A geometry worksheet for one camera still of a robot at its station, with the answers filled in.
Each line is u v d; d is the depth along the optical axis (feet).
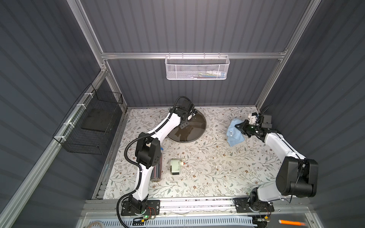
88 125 2.39
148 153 1.79
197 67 4.05
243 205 2.42
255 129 2.26
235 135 2.81
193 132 3.36
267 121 2.24
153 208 2.37
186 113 2.46
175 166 2.72
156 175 2.64
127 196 2.14
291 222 2.29
